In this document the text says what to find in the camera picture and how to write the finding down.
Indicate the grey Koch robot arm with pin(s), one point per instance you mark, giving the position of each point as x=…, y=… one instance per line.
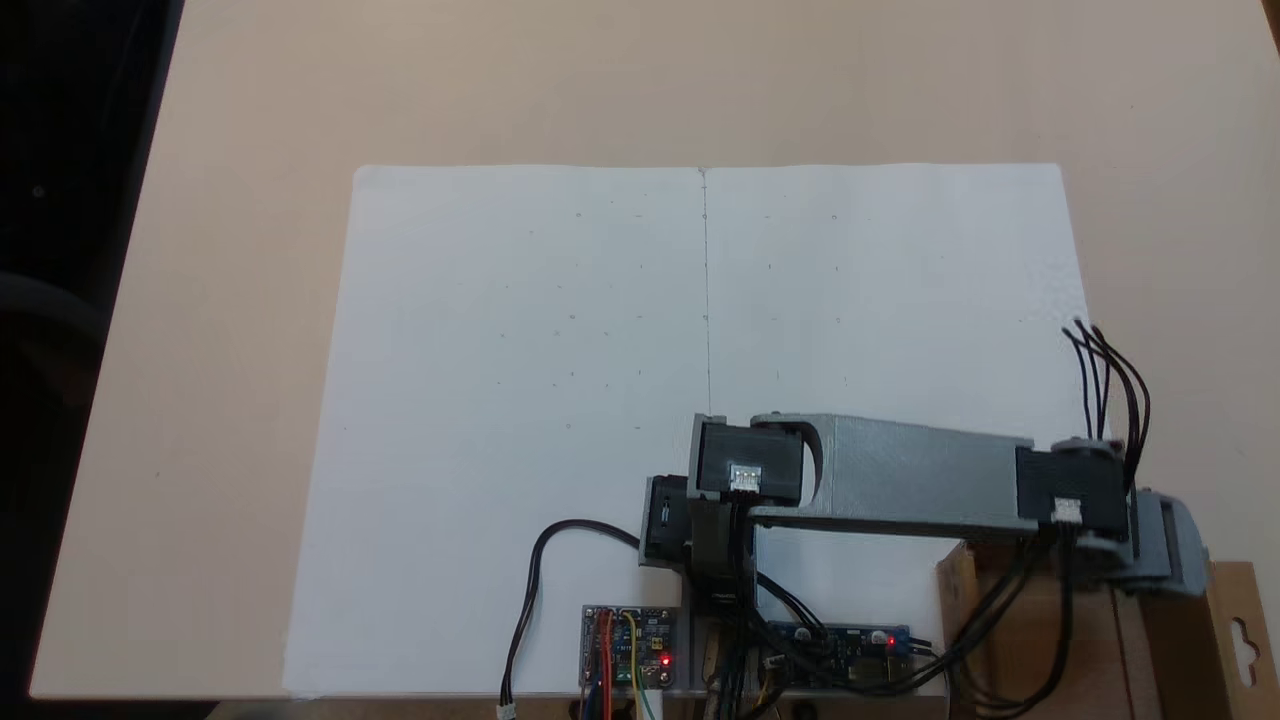
x=900, y=470

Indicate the brown cardboard box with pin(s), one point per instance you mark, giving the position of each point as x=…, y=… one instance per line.
x=1190, y=650

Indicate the circuit board with blue terminals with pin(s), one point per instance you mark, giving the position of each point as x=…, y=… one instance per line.
x=850, y=650

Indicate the white paper sheet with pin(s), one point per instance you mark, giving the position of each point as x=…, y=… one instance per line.
x=500, y=400
x=900, y=300

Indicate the small motor controller board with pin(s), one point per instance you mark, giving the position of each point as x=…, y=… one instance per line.
x=635, y=645

